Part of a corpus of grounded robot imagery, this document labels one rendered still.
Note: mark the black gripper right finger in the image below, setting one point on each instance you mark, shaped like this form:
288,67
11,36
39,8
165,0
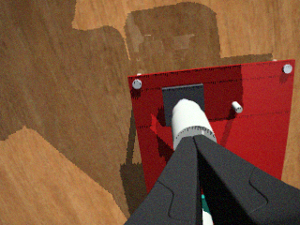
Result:
239,193

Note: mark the red board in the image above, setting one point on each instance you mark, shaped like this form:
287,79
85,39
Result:
244,108

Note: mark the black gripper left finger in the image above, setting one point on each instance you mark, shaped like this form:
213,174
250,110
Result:
176,196

